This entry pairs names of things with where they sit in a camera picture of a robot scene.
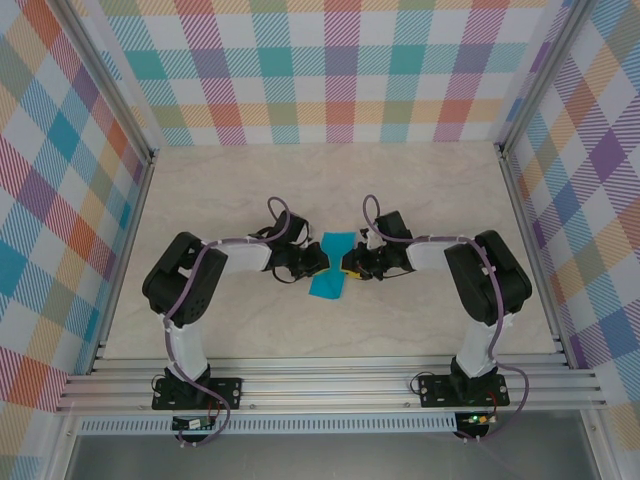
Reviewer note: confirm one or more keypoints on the small green circuit board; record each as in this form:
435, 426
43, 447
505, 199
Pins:
477, 419
192, 424

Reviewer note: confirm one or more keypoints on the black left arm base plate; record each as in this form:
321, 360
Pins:
230, 392

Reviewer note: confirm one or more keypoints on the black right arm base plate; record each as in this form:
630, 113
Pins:
435, 392

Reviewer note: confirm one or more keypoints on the aluminium side rail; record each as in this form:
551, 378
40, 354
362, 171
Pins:
532, 250
125, 260

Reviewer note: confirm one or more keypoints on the aluminium corner post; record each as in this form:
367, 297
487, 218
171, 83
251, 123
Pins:
107, 82
542, 82

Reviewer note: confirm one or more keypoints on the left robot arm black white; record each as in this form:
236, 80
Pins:
185, 295

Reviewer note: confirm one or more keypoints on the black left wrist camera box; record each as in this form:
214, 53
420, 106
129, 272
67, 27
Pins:
294, 227

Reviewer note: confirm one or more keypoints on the aluminium mounting rail beam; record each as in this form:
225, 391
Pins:
325, 385

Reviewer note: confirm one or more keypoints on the blue paper sheet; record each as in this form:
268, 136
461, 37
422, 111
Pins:
327, 290

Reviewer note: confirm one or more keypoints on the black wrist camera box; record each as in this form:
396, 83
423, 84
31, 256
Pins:
294, 227
392, 225

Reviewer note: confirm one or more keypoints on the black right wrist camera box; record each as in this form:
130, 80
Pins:
392, 225

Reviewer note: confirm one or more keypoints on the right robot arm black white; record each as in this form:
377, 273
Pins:
487, 280

